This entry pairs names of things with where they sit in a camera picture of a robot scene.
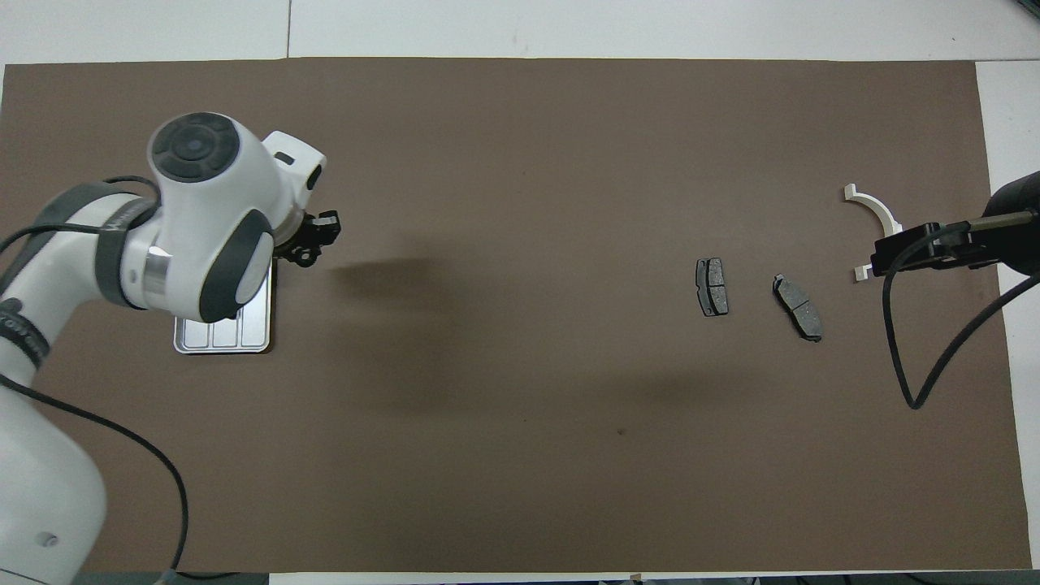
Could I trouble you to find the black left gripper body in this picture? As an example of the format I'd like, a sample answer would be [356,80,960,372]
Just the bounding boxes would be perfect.
[275,213,322,259]

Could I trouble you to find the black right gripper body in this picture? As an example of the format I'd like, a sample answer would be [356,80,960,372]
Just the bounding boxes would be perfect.
[971,171,1040,273]

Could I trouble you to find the silver metal tray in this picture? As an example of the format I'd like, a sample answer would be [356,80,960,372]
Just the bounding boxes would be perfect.
[173,264,275,355]

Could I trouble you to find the dark curved brake pad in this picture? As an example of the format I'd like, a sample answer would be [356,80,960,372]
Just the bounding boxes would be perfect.
[772,274,824,343]

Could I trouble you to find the dark rectangular brake pad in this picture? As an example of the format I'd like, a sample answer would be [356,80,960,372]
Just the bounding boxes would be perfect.
[695,258,730,318]

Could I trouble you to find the brown table mat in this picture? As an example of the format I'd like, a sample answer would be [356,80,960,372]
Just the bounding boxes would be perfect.
[0,57,1033,574]

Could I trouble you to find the white half-ring bracket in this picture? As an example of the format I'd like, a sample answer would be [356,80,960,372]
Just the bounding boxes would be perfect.
[843,184,904,283]

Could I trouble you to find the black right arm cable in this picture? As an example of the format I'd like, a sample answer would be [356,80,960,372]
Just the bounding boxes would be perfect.
[882,210,1040,410]

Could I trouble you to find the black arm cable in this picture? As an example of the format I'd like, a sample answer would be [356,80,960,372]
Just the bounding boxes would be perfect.
[0,175,241,581]
[882,210,1040,410]

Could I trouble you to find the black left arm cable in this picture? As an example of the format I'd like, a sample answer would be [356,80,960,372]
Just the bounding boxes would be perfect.
[0,175,241,581]

